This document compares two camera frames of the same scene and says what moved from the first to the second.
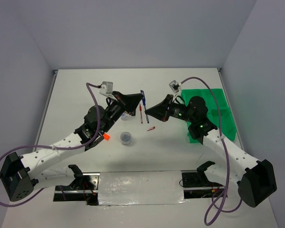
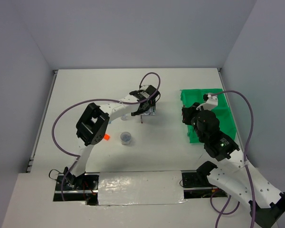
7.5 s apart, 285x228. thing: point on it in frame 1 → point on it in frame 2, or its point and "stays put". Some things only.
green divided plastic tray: x=228 y=129 stays put
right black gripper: x=161 y=110 → x=188 y=111
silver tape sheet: x=140 y=188 stays put
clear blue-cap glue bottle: x=124 y=117 stays put
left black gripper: x=131 y=102 → x=151 y=110
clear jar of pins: x=125 y=137 stays put
